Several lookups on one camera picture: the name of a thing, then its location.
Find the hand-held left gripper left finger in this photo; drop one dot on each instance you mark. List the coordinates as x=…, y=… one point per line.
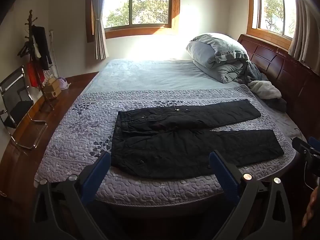
x=98, y=173

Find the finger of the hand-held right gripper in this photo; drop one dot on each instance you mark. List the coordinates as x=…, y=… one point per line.
x=315, y=141
x=301, y=145

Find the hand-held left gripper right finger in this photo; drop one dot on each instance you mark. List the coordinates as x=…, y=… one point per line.
x=222, y=172

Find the black pants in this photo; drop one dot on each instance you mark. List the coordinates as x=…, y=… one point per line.
x=185, y=142

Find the person's right hand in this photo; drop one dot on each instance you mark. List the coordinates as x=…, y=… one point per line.
x=311, y=207

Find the grey quilted bedspread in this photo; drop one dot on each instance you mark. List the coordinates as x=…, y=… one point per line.
x=75, y=140

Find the white fleece cloth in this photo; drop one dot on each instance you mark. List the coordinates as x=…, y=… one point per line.
x=266, y=88

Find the dark wooden headboard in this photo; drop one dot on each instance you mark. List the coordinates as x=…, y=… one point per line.
x=287, y=72

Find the cardboard box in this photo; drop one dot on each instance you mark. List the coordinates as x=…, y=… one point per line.
x=52, y=88

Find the white purple small appliance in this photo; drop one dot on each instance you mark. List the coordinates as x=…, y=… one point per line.
x=63, y=83

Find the folded grey duvet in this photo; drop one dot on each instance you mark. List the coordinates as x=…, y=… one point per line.
x=225, y=72

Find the beige curtain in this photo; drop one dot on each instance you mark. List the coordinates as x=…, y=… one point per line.
x=303, y=35
x=99, y=30

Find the black chrome framed chair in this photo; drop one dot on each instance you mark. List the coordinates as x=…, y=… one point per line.
x=15, y=102

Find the bed with grey sheet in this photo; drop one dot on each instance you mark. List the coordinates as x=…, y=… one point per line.
x=155, y=76

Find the red hanging bag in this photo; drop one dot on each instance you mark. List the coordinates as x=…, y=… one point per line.
x=32, y=73

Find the grey pillow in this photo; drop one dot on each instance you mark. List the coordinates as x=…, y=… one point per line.
x=212, y=48

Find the black hanging coat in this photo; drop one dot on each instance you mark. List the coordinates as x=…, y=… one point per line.
x=42, y=47

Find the narrow wooden framed window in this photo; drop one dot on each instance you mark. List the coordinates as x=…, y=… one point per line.
x=272, y=7

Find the dark wooden coat rack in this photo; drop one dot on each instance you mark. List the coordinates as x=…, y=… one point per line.
x=32, y=35

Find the wide wooden framed window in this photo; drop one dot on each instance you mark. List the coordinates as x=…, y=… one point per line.
x=138, y=3

